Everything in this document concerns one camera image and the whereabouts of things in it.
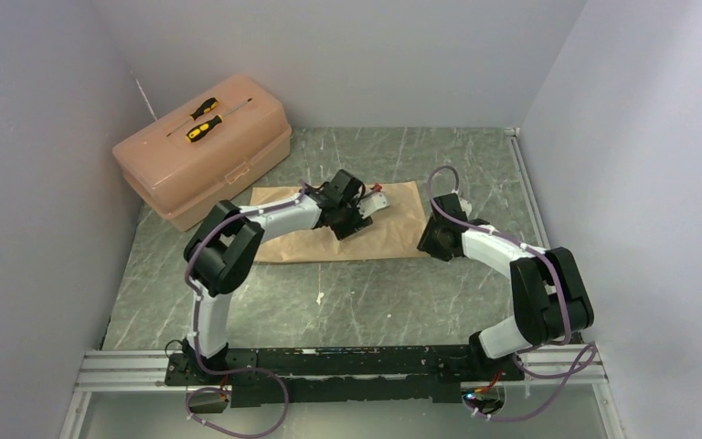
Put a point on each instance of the yellow black screwdriver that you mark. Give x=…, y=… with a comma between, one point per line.
x=205, y=107
x=199, y=131

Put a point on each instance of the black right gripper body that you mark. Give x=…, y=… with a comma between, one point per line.
x=431, y=240

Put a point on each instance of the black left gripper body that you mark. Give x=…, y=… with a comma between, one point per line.
x=350, y=220

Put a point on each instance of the upper yellow black screwdriver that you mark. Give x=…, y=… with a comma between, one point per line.
x=205, y=107

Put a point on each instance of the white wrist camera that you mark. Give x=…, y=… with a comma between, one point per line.
x=466, y=206
x=372, y=202

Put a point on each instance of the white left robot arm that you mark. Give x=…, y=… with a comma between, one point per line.
x=221, y=253

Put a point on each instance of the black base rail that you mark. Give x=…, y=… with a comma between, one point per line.
x=257, y=376

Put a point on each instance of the lower yellow black screwdriver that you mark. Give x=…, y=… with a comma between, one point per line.
x=199, y=131

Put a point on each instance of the orange cloth napkin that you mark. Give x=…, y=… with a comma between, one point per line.
x=395, y=233

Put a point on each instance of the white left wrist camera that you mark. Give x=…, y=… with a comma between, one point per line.
x=372, y=202

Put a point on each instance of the pink plastic toolbox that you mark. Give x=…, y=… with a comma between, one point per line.
x=181, y=181

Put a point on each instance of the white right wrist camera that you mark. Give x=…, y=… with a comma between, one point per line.
x=466, y=206

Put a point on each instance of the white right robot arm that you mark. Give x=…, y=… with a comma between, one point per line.
x=550, y=301

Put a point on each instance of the aluminium frame rail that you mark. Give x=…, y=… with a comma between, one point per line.
x=567, y=367

